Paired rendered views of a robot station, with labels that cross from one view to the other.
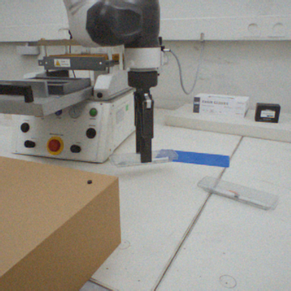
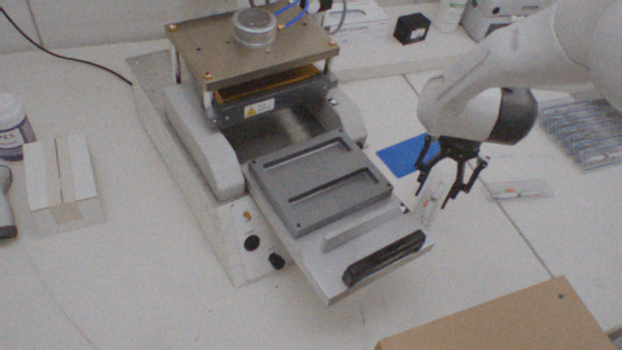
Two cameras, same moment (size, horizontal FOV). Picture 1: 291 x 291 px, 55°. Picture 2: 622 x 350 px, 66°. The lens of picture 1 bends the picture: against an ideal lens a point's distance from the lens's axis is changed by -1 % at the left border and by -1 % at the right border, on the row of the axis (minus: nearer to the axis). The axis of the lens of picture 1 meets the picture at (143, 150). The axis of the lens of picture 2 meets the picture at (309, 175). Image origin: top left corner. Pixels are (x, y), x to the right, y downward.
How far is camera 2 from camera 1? 107 cm
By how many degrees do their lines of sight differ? 52
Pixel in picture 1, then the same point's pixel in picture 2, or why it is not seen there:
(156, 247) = not seen: hidden behind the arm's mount
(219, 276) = (593, 283)
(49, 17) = not seen: outside the picture
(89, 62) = (308, 90)
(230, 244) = (568, 251)
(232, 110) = (371, 34)
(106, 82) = (359, 122)
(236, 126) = (397, 66)
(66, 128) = not seen: hidden behind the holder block
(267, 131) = (430, 62)
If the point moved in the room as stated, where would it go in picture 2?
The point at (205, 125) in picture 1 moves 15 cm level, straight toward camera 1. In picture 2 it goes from (359, 73) to (392, 104)
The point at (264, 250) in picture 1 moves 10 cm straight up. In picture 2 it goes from (583, 241) to (608, 216)
